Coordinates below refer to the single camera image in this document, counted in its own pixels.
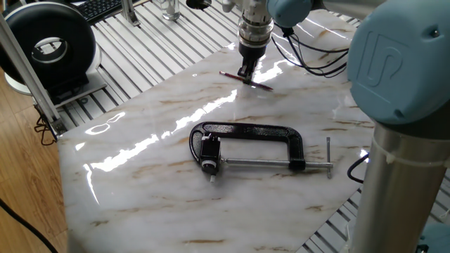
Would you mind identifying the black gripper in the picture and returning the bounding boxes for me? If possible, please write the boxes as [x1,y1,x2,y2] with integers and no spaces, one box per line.
[237,44,269,86]

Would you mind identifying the black and white pencil sharpener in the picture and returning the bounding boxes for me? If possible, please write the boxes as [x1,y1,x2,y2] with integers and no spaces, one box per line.
[199,134,223,183]

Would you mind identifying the black metal C-clamp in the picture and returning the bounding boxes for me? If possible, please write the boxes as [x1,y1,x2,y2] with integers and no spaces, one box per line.
[188,121,334,179]

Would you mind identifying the black round knob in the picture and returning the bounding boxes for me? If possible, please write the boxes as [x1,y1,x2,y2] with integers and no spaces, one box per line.
[185,0,213,11]

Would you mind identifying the clear drinking glass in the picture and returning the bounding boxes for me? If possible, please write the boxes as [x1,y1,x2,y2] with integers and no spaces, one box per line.
[158,0,181,21]

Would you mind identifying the glossy marble pattern sheet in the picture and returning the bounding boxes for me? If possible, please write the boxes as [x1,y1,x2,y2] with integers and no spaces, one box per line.
[57,7,375,253]

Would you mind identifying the black computer keyboard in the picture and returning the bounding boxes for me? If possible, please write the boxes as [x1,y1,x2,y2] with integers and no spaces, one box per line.
[77,0,141,22]

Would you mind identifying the silver wrist flange ring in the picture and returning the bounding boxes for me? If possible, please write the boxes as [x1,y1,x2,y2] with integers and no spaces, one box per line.
[238,17,275,49]

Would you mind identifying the black gripper cable bundle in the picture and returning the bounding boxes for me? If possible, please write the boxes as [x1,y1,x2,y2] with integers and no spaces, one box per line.
[271,26,349,79]

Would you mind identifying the small aluminium bracket post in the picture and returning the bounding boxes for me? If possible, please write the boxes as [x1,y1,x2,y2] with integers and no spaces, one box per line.
[120,0,141,27]

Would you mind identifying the black cables at robot base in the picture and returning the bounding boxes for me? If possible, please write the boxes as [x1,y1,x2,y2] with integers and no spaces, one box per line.
[347,153,370,185]

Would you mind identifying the thin black wires by post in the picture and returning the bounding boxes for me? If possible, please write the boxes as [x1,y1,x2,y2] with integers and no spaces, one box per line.
[34,115,57,147]

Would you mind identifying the aluminium frame post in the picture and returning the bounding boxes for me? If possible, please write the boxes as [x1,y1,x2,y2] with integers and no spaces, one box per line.
[0,13,68,138]

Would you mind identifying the black ring device on stand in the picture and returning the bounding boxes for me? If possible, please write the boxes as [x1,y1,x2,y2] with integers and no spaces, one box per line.
[0,1,108,108]

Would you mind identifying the black floor cable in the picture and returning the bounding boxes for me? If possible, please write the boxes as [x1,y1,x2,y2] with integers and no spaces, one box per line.
[0,198,60,253]

